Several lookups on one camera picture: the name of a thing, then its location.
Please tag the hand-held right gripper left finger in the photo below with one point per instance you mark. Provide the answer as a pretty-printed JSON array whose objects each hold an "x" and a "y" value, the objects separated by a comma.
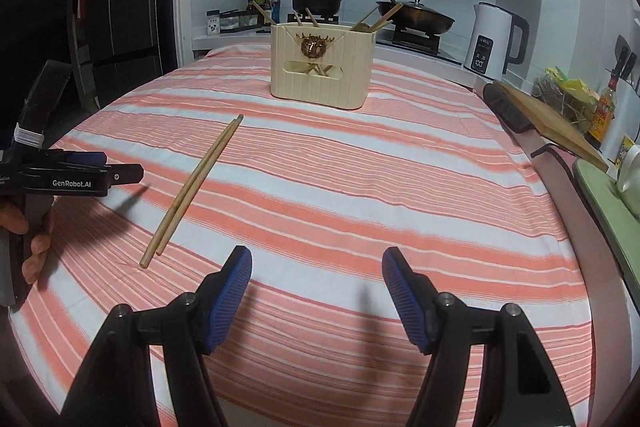
[{"x": 232, "y": 292}]

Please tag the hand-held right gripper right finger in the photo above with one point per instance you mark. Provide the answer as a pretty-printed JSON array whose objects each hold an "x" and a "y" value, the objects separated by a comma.
[{"x": 402, "y": 292}]

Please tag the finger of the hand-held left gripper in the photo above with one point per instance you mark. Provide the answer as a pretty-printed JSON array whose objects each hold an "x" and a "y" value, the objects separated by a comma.
[
  {"x": 125, "y": 174},
  {"x": 80, "y": 158}
]

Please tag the cream plastic utensil holder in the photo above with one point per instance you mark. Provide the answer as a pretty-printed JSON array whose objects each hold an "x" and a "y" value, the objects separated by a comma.
[{"x": 350, "y": 72}]

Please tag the metal spoon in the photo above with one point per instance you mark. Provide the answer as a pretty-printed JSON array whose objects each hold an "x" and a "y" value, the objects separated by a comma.
[{"x": 359, "y": 27}]

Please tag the person's left hand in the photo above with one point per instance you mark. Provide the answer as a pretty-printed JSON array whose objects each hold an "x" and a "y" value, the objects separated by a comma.
[{"x": 37, "y": 252}]

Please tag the pink white striped cloth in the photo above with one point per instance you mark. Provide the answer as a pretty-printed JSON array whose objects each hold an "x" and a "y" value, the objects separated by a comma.
[{"x": 350, "y": 187}]

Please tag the dark refrigerator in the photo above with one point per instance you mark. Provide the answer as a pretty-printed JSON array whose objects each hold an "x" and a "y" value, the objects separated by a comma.
[{"x": 125, "y": 7}]

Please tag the white label spice jar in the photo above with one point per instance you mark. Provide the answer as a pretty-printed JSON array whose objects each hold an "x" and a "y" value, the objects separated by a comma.
[{"x": 213, "y": 23}]

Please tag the spice jar rack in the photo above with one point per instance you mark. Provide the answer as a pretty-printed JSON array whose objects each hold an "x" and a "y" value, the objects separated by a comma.
[{"x": 237, "y": 21}]

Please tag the black flat appliance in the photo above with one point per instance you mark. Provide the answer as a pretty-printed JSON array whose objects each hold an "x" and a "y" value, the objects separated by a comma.
[{"x": 505, "y": 109}]

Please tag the green mat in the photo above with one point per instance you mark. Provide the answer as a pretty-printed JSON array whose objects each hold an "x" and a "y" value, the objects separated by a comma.
[{"x": 610, "y": 217}]

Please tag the wooden cutting board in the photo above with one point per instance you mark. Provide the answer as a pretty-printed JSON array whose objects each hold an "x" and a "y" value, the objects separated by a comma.
[{"x": 550, "y": 122}]

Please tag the black gas stove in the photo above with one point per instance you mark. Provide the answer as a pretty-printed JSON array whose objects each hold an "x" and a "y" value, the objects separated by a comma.
[{"x": 415, "y": 44}]

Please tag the white bottle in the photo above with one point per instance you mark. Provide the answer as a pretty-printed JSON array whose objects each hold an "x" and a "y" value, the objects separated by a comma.
[{"x": 630, "y": 177}]

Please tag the yellow green snack bag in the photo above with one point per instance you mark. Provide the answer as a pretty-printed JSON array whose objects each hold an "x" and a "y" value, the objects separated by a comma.
[{"x": 570, "y": 92}]

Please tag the white electric kettle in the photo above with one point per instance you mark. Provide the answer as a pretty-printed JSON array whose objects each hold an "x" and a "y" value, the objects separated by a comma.
[{"x": 490, "y": 42}]

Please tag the red label sauce bottle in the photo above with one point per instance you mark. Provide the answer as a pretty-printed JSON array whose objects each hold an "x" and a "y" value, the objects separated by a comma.
[{"x": 602, "y": 117}]

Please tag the metal wok with lid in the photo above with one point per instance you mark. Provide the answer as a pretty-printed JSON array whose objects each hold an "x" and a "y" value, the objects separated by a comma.
[{"x": 420, "y": 19}]

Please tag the white knife holder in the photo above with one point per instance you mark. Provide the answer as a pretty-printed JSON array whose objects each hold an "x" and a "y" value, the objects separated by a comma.
[{"x": 622, "y": 122}]

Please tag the grey spatula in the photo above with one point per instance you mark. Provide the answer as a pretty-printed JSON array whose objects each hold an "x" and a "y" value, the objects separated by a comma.
[{"x": 622, "y": 49}]

